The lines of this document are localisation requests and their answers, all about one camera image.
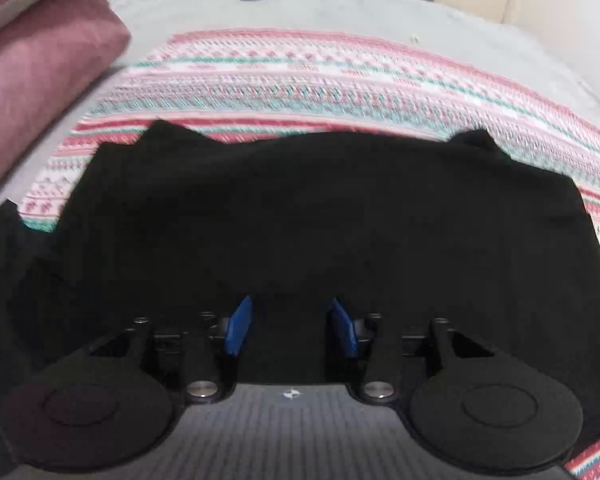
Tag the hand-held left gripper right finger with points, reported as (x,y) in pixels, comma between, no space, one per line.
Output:
(344,327)

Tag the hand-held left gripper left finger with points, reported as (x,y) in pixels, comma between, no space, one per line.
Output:
(240,327)

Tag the black pants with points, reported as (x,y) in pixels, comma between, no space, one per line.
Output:
(330,210)

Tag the red green patterned blanket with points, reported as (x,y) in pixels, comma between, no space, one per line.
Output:
(330,85)

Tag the large pink pillow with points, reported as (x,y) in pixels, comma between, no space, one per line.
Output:
(35,90)

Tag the grey bed cover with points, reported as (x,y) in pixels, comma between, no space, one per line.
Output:
(330,7)

